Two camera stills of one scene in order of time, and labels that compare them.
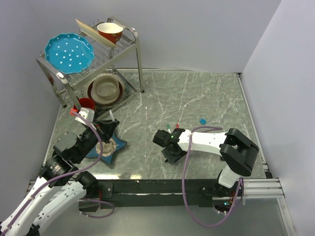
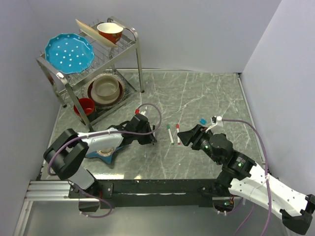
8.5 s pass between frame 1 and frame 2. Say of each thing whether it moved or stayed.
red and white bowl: stayed
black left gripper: moved
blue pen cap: stayed
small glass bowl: stayed
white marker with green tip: stayed
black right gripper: moved
